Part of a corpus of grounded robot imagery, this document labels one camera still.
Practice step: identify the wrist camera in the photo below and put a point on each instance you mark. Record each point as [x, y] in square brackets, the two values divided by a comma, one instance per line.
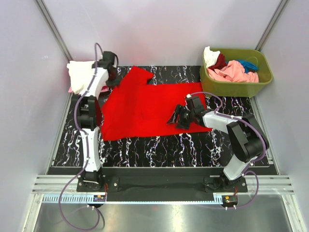
[194, 104]
[109, 57]

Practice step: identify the folded white t shirt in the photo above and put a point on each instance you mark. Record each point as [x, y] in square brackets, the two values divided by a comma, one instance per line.
[81, 74]

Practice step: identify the blue t shirt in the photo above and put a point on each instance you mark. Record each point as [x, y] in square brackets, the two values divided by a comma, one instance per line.
[248, 66]

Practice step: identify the dark red t shirt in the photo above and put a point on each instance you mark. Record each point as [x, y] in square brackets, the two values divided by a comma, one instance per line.
[220, 63]

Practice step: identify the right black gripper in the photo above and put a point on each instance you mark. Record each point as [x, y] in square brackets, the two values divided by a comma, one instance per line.
[179, 110]

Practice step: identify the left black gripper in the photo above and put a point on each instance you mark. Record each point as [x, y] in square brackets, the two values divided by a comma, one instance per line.
[111, 83]

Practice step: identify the aluminium frame rail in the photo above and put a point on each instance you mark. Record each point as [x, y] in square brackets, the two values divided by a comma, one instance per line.
[268, 184]

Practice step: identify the black marbled table mat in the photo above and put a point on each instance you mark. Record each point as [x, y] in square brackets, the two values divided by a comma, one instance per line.
[195, 150]

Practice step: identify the light pink t shirt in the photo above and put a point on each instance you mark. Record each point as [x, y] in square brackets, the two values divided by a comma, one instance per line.
[233, 72]

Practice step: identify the olive green plastic bin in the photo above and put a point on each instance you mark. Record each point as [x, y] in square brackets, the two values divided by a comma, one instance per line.
[231, 89]

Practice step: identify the white cloth in bin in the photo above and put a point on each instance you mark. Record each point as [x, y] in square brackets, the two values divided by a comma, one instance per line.
[210, 57]

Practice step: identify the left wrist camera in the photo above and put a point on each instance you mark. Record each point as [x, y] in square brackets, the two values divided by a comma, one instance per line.
[109, 57]

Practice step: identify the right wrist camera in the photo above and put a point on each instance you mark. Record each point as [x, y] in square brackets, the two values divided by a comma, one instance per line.
[194, 104]

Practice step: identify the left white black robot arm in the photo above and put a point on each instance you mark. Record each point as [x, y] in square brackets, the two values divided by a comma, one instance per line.
[88, 116]

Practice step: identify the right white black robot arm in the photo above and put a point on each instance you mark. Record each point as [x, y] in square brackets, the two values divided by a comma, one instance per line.
[248, 140]

